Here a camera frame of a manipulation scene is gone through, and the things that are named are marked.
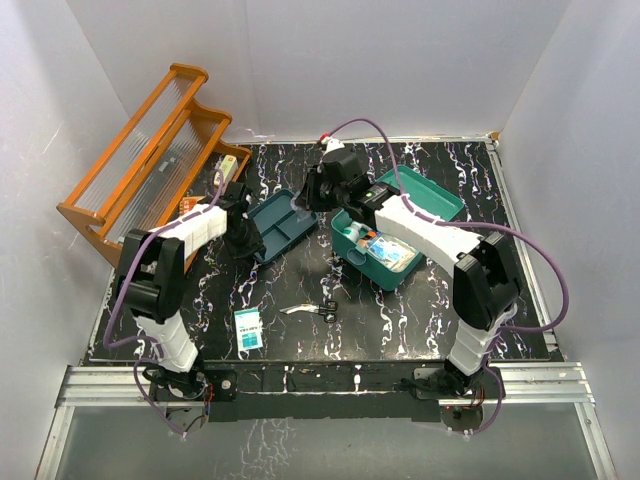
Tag orange wooden shelf rack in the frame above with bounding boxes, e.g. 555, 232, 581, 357
57, 63, 251, 266

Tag small clear zip bag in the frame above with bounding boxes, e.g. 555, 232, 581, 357
290, 191, 314, 223

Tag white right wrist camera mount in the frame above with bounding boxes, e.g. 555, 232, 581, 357
319, 134, 345, 157

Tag white bottle green label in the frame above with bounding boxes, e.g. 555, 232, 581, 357
342, 222, 362, 242

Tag teal white sachet packet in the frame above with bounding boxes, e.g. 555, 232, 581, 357
234, 308, 263, 352

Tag yellow white small box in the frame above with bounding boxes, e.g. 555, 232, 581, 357
214, 155, 238, 184

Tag orange snack packet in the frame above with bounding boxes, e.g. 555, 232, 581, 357
179, 197, 199, 215

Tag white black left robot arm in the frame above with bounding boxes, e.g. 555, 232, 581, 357
103, 182, 266, 399

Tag aluminium frame rail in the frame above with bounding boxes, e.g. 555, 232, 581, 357
36, 361, 617, 479

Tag dark teal divided tray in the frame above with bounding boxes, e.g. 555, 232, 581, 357
248, 189, 318, 264

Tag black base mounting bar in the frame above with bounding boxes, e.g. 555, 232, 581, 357
144, 362, 504, 428

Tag black handled scissors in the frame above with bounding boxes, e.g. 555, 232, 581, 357
280, 300, 338, 323

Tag alcohol wipes plastic bag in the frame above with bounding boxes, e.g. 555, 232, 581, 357
366, 235, 417, 272

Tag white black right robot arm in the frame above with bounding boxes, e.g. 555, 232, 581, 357
293, 142, 522, 397

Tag teal medicine kit box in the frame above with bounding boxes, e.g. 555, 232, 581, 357
331, 165, 478, 291

